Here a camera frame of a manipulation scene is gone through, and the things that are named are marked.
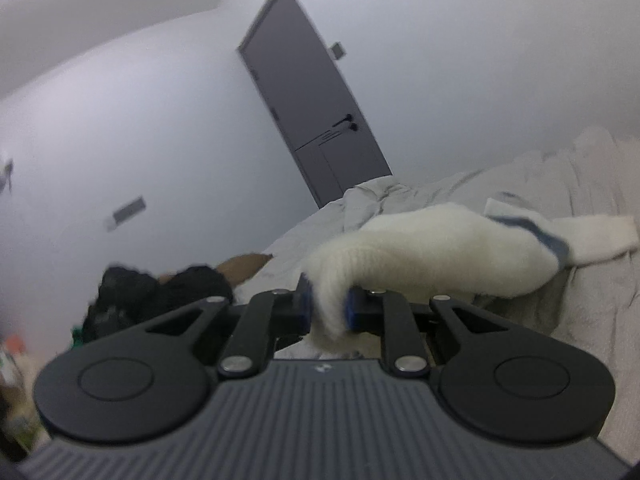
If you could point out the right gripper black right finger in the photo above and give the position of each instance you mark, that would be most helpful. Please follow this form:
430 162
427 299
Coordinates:
497 378

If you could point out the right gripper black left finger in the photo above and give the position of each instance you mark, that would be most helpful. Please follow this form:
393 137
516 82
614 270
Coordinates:
160 376

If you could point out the fluffy cream white sweater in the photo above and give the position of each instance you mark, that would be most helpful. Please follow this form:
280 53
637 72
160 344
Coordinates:
448 249

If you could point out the black fluffy garment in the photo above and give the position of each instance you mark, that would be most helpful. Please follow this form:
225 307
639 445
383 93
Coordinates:
127 297

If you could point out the brown pillow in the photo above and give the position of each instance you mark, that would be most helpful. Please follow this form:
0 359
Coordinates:
230 273

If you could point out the grey bed cover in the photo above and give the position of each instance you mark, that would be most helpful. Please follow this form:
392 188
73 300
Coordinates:
596 308

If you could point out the dark grey door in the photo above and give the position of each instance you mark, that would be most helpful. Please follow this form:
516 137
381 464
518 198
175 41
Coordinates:
306 94

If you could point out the wall vent plate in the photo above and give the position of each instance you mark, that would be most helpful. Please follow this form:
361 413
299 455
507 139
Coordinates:
124 214

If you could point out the black door handle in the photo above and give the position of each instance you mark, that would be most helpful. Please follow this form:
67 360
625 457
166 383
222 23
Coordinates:
347 122

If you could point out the grey wall switch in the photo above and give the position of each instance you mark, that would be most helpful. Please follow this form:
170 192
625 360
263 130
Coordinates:
337 51

